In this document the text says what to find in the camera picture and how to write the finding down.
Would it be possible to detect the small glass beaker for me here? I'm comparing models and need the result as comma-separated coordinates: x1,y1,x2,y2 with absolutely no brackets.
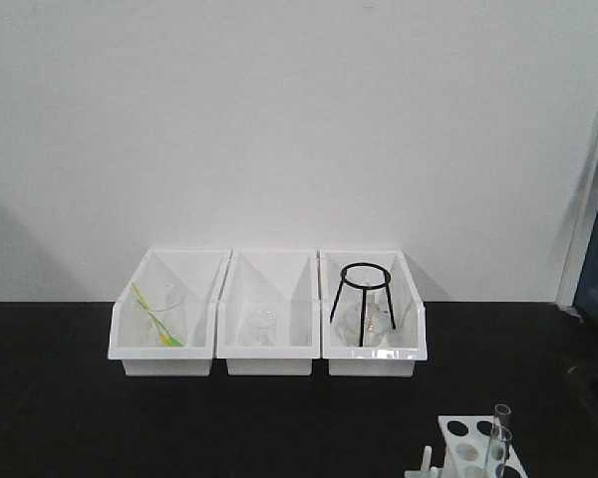
248,310,277,347

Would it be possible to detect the glass flask under tripod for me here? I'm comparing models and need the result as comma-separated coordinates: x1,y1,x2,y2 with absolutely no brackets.
333,292,393,348

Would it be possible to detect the white test tube rack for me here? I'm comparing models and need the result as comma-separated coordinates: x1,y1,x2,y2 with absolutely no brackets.
403,414,528,478

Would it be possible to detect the white storage bin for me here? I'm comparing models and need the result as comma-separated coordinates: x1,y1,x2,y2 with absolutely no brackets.
216,249,321,376
107,248,231,376
319,250,428,377

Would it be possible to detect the glass beaker in left bin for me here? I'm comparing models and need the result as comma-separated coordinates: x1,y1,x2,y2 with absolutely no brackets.
147,284,187,348

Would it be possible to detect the middle white storage bin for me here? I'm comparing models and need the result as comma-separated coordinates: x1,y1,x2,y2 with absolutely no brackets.
216,249,321,376

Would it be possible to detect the right white storage bin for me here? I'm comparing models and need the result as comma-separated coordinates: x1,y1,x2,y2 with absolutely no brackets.
319,250,428,377

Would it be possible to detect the left white storage bin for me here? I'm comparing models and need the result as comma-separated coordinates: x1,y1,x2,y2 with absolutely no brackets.
107,248,231,376

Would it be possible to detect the black metal tripod stand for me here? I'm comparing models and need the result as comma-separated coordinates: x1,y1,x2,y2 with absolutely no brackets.
329,262,397,331

